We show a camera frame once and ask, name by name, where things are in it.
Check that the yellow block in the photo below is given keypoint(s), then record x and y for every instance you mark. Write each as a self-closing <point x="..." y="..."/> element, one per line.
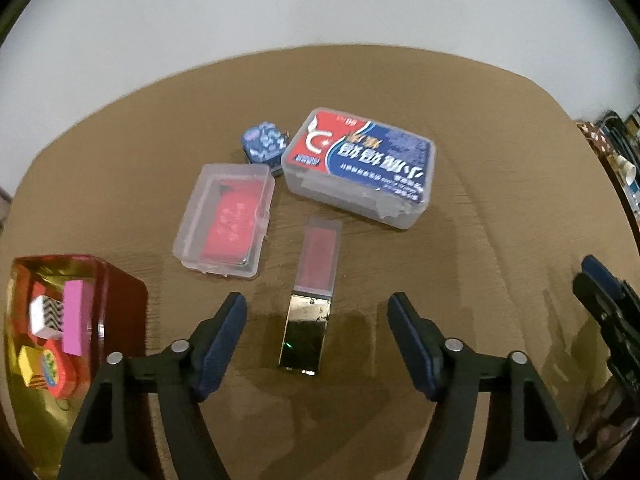
<point x="31" y="367"/>

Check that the red round-label toy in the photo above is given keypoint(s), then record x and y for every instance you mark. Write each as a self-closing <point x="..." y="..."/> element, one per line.
<point x="65" y="370"/>

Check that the brown floral cloth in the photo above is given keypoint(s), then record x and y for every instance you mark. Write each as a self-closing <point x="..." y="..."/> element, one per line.
<point x="592" y="137"/>

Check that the large clear box blue label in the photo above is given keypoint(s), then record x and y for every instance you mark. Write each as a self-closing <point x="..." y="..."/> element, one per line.
<point x="360" y="165"/>

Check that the white paper cup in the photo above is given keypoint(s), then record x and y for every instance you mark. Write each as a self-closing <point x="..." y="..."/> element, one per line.
<point x="627" y="169"/>

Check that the red tin box gold inside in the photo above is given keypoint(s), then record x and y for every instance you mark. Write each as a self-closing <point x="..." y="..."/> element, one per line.
<point x="125" y="305"/>

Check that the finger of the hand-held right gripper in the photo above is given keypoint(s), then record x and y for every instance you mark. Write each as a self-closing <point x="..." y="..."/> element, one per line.
<point x="625" y="355"/>
<point x="595" y="270"/>

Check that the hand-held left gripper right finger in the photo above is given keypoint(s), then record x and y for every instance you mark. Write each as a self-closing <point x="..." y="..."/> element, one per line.
<point x="415" y="350"/>

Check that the white cube box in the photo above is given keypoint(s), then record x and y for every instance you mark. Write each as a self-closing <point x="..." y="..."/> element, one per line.
<point x="46" y="316"/>

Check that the small blue paw-print case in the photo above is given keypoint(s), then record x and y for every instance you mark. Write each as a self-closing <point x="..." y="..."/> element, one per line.
<point x="262" y="145"/>

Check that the small clear plastic box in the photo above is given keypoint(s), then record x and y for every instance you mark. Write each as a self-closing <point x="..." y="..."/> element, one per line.
<point x="225" y="220"/>

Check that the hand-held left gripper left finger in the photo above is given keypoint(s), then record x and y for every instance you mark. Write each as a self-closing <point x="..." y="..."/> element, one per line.
<point x="220" y="350"/>

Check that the pink block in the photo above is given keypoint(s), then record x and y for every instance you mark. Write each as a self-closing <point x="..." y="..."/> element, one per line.
<point x="79" y="317"/>

